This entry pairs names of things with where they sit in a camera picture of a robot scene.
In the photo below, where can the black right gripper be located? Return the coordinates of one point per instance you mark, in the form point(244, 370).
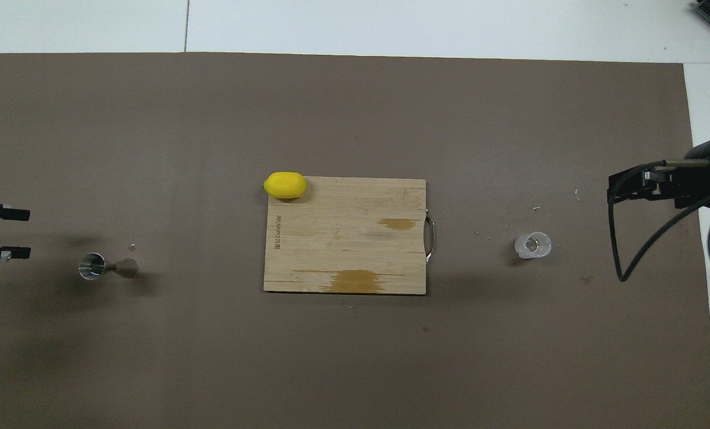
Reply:
point(697, 185)

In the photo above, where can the brown table mat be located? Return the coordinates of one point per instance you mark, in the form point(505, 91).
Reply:
point(354, 357)

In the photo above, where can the yellow lemon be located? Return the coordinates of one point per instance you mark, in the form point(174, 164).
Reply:
point(285, 185)

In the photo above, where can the steel double jigger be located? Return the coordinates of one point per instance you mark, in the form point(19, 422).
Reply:
point(92, 266)

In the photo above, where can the clear plastic cup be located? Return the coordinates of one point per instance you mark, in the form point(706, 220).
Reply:
point(532, 245)

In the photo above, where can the wooden cutting board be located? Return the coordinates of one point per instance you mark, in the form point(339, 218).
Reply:
point(343, 238)

